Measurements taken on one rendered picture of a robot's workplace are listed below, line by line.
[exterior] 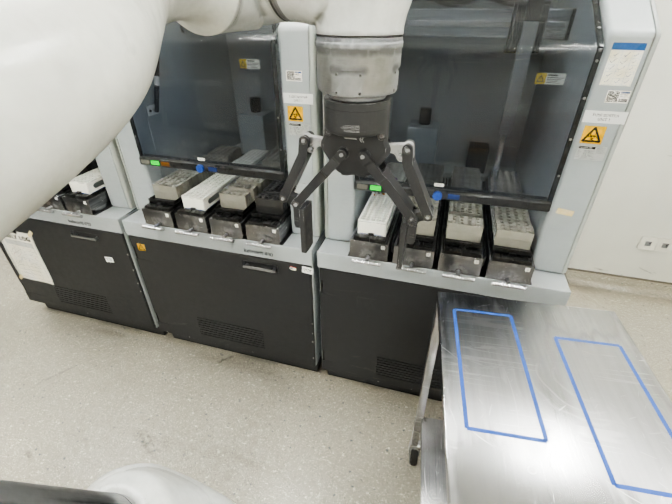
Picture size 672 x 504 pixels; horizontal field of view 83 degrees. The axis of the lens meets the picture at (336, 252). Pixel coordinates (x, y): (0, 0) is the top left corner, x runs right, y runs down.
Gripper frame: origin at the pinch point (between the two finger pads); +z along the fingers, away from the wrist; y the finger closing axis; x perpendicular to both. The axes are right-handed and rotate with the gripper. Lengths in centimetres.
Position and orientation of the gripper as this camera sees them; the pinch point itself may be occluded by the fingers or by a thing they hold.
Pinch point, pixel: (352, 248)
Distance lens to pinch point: 53.5
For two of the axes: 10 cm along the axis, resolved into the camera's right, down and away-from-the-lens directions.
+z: 0.0, 8.4, 5.4
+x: 2.8, -5.2, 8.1
